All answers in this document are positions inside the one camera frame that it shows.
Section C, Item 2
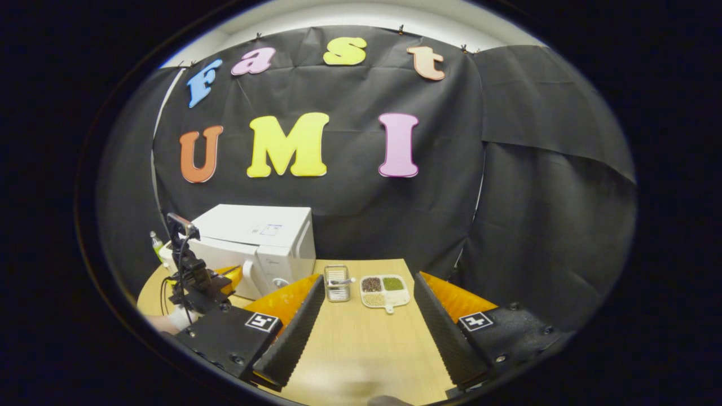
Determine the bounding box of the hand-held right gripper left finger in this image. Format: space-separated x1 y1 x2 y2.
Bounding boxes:
172 275 326 392

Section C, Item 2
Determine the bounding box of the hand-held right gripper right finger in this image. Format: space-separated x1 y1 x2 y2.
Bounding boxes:
413 272 565 391

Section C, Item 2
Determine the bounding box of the white microwave oven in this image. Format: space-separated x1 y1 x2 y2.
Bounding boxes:
169 204 316 301

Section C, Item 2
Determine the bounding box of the white divided dish of beans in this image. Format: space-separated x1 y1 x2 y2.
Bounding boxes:
360 274 411 314

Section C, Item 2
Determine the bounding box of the black cable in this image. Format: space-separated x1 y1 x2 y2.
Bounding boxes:
160 275 177 316

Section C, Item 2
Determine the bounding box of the metal wire basket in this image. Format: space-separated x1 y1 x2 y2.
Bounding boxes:
324 264 351 303

